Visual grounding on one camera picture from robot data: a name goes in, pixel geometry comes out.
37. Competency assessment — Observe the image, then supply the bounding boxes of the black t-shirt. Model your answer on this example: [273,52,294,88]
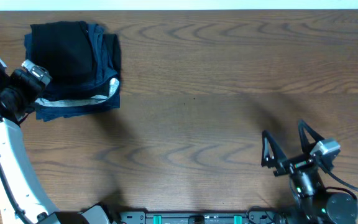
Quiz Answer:
[30,21,94,83]

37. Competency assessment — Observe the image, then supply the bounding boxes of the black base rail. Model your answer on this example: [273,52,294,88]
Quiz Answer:
[114,209,277,224]

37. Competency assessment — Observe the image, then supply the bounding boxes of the small black cable loop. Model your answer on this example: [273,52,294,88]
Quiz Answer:
[246,205,280,224]

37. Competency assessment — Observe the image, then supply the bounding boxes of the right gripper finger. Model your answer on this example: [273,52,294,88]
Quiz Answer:
[298,119,324,153]
[261,130,287,168]

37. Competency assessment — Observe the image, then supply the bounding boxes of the folded black garment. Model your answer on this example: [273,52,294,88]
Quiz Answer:
[35,32,121,122]

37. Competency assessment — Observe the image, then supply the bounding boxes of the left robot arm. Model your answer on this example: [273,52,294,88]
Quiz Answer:
[0,59,113,223]

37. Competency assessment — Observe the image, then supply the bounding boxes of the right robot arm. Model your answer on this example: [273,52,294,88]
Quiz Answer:
[261,120,358,223]

